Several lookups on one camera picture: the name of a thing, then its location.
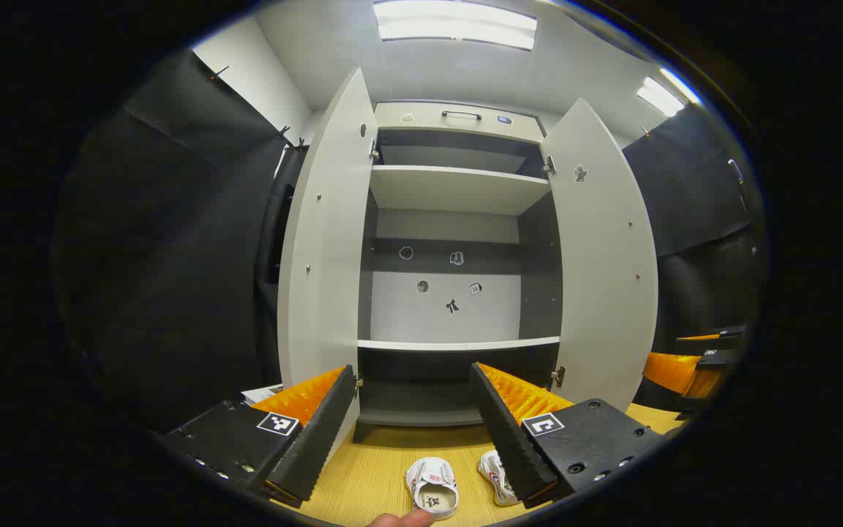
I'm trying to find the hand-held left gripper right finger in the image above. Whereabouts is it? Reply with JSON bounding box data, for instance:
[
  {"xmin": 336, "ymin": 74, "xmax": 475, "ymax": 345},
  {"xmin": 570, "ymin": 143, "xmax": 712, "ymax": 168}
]
[{"xmin": 469, "ymin": 362, "xmax": 665, "ymax": 509}]

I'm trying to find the ceiling light panel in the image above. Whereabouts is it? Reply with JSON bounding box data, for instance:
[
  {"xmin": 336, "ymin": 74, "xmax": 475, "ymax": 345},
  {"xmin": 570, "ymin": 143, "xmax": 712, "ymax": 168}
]
[
  {"xmin": 636, "ymin": 76, "xmax": 686, "ymax": 118},
  {"xmin": 372, "ymin": 0, "xmax": 538, "ymax": 51},
  {"xmin": 659, "ymin": 67, "xmax": 702, "ymax": 105}
]

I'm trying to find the white shoe cabinet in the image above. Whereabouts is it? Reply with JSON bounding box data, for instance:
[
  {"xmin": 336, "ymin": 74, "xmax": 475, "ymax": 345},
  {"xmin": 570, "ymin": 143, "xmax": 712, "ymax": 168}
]
[{"xmin": 352, "ymin": 99, "xmax": 565, "ymax": 444}]

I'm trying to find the white shoe cabinet door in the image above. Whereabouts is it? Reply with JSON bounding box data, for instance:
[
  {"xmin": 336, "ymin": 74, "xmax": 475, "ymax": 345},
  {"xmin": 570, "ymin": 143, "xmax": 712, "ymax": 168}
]
[
  {"xmin": 277, "ymin": 67, "xmax": 380, "ymax": 462},
  {"xmin": 539, "ymin": 97, "xmax": 659, "ymax": 412}
]

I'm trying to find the white yellow-soled shoe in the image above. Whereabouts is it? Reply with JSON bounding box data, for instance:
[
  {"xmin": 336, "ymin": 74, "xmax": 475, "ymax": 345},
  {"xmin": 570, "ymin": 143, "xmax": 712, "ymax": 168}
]
[
  {"xmin": 477, "ymin": 449, "xmax": 522, "ymax": 507},
  {"xmin": 405, "ymin": 457, "xmax": 460, "ymax": 521}
]

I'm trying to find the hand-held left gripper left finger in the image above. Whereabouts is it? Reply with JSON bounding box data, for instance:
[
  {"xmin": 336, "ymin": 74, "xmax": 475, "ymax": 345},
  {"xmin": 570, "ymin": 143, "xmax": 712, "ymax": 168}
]
[{"xmin": 162, "ymin": 364, "xmax": 358, "ymax": 509}]

